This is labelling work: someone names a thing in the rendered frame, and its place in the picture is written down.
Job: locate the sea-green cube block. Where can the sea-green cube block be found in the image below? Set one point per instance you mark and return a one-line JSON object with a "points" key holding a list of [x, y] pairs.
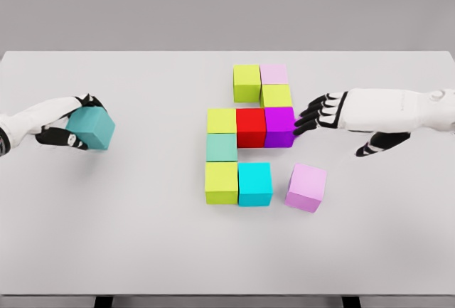
{"points": [[221, 147]]}

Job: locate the red cube block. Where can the red cube block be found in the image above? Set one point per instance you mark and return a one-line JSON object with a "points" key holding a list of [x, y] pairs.
{"points": [[251, 126]]}

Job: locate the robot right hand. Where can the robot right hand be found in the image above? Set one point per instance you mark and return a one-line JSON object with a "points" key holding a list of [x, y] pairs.
{"points": [[359, 112]]}

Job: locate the pale pink cube block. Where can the pale pink cube block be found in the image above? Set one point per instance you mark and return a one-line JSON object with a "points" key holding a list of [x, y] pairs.
{"points": [[273, 74], [305, 187]]}

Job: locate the yellow-green cube block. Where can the yellow-green cube block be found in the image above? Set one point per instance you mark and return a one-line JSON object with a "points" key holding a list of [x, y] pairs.
{"points": [[276, 95], [222, 120], [246, 82], [221, 181]]}

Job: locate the purple cube block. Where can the purple cube block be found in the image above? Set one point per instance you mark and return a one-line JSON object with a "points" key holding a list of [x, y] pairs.
{"points": [[279, 126]]}

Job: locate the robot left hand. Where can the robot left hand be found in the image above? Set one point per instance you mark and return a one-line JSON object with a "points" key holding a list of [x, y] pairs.
{"points": [[53, 112]]}

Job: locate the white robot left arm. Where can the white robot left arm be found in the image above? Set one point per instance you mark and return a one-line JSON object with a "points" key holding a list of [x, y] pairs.
{"points": [[16, 123]]}

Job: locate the teal cube block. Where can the teal cube block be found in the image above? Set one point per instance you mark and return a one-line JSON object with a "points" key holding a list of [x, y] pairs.
{"points": [[91, 128]]}

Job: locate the cyan cube block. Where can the cyan cube block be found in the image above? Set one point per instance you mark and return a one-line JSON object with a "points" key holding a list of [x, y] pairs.
{"points": [[254, 183]]}

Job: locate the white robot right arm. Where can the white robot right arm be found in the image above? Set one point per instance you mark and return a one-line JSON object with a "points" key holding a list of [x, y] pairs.
{"points": [[426, 110]]}

